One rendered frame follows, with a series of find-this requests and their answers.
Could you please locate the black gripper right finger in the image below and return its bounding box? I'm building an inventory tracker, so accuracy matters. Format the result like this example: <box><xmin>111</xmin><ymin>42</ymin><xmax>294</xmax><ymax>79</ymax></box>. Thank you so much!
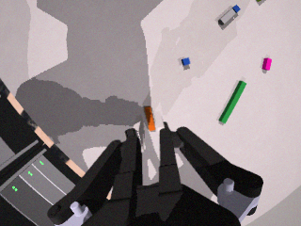
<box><xmin>155</xmin><ymin>111</ymin><xmax>263</xmax><ymax>226</ymax></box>

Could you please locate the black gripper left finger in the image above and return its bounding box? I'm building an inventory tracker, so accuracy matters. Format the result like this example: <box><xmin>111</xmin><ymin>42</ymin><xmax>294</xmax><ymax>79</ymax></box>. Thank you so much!
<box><xmin>47</xmin><ymin>115</ymin><xmax>145</xmax><ymax>226</ymax></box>

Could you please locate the small magenta block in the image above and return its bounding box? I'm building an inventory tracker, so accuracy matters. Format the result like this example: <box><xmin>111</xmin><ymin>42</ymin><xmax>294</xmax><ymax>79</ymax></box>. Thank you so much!
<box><xmin>262</xmin><ymin>58</ymin><xmax>272</xmax><ymax>71</ymax></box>

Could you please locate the small grey block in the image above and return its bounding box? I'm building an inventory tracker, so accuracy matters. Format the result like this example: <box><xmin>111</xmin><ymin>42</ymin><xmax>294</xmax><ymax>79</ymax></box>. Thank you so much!
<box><xmin>218</xmin><ymin>9</ymin><xmax>235</xmax><ymax>25</ymax></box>

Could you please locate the orange rod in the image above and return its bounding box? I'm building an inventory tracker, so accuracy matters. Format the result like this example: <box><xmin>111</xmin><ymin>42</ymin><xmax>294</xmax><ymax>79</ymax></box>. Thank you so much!
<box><xmin>145</xmin><ymin>106</ymin><xmax>155</xmax><ymax>131</ymax></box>

